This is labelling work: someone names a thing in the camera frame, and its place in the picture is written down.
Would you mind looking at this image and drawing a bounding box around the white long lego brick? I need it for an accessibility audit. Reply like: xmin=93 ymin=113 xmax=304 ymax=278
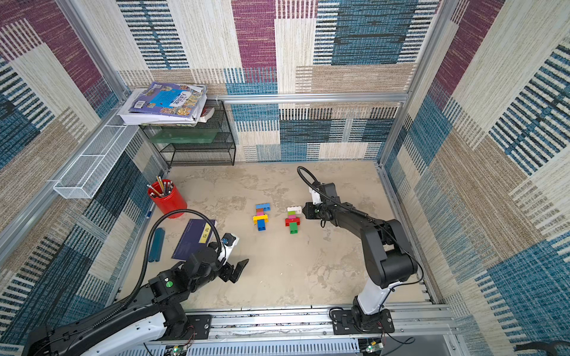
xmin=287 ymin=206 xmax=302 ymax=214

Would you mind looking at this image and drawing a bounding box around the red long lego brick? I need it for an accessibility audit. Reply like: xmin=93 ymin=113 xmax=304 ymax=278
xmin=285 ymin=217 xmax=301 ymax=226

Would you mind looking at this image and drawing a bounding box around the light blue long lego brick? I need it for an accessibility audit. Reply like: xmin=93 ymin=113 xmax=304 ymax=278
xmin=255 ymin=203 xmax=270 ymax=212

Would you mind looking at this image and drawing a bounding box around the dark green square lego brick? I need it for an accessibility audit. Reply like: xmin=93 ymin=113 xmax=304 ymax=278
xmin=289 ymin=222 xmax=298 ymax=234

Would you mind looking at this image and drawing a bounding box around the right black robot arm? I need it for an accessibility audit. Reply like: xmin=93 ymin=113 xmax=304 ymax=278
xmin=302 ymin=202 xmax=419 ymax=333

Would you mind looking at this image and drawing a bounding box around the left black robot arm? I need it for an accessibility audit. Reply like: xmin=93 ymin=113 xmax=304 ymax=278
xmin=23 ymin=247 xmax=249 ymax=355

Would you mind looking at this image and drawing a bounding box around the purple notebook yellow label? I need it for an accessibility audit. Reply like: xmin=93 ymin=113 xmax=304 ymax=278
xmin=172 ymin=219 xmax=215 ymax=260

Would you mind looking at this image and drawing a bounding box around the red pencil cup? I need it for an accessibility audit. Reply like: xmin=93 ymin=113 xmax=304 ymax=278
xmin=147 ymin=179 xmax=187 ymax=214

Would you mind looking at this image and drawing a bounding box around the stack of books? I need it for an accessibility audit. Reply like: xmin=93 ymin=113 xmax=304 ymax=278
xmin=118 ymin=82 xmax=215 ymax=127

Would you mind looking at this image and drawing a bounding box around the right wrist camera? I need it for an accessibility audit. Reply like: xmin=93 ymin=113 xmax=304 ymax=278
xmin=309 ymin=182 xmax=341 ymax=205

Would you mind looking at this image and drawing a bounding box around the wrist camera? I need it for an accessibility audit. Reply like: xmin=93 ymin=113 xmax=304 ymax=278
xmin=218 ymin=233 xmax=240 ymax=263
xmin=309 ymin=182 xmax=341 ymax=205

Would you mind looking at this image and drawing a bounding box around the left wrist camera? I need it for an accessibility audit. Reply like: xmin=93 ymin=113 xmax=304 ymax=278
xmin=218 ymin=233 xmax=240 ymax=263

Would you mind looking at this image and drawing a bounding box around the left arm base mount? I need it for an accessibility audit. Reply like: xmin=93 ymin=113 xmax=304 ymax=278
xmin=168 ymin=314 xmax=212 ymax=341

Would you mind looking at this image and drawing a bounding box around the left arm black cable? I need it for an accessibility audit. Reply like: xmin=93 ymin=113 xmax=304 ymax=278
xmin=119 ymin=208 xmax=224 ymax=317

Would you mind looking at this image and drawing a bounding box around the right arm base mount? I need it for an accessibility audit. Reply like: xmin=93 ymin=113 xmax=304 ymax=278
xmin=328 ymin=306 xmax=395 ymax=335

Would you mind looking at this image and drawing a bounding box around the black wire shelf rack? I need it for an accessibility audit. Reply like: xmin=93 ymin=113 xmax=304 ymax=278
xmin=140 ymin=99 xmax=237 ymax=168

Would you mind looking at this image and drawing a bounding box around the white wire mesh basket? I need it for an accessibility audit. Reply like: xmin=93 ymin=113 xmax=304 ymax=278
xmin=53 ymin=125 xmax=138 ymax=200

